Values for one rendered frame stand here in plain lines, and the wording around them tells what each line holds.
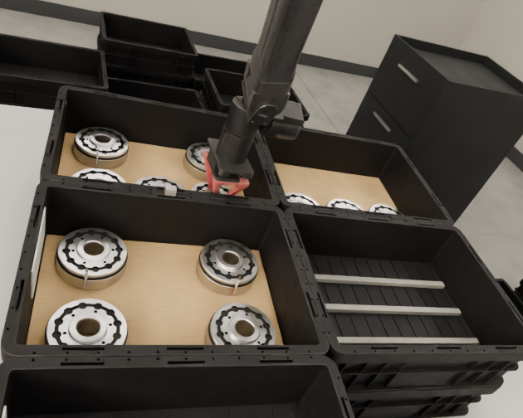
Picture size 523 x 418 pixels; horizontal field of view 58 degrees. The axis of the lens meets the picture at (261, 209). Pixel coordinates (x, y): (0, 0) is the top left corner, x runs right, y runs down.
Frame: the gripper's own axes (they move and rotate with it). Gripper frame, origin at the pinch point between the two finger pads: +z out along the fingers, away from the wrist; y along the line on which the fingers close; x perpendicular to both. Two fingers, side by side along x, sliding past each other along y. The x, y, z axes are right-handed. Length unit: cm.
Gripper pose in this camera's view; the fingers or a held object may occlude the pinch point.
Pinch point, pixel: (216, 194)
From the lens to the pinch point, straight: 91.0
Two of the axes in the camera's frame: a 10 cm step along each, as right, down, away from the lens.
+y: -3.1, -6.5, 7.0
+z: -3.4, 7.6, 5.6
